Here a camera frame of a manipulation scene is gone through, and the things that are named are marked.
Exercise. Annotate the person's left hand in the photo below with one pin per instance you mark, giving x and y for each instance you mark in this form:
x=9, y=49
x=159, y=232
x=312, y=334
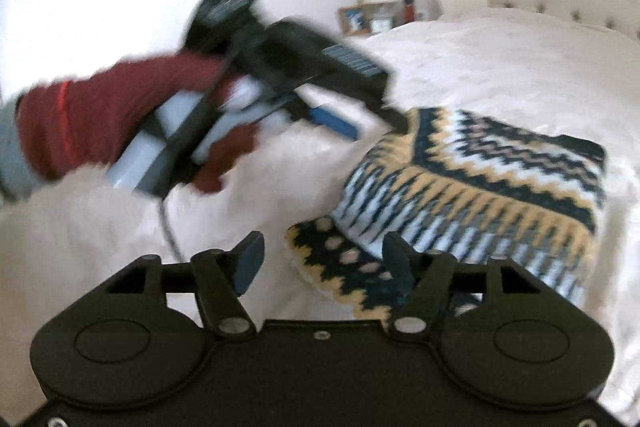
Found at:
x=100, y=117

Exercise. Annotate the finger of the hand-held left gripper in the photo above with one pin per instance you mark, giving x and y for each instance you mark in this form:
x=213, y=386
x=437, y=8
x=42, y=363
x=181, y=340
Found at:
x=395, y=117
x=335, y=122

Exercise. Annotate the red bottle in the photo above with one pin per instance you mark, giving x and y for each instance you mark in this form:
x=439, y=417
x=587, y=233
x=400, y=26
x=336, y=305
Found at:
x=409, y=12

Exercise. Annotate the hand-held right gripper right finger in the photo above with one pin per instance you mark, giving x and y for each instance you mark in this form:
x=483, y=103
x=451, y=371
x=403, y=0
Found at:
x=400, y=267

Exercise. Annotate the wooden picture frame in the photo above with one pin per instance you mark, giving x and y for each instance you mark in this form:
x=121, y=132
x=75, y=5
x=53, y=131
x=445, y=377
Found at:
x=352, y=21

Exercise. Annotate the patterned knit sweater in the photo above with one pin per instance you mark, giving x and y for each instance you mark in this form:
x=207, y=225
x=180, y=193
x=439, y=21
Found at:
x=475, y=187

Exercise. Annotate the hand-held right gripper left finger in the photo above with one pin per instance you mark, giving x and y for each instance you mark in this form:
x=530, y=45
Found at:
x=247, y=262

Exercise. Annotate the white duvet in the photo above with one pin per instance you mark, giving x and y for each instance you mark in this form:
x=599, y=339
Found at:
x=500, y=57

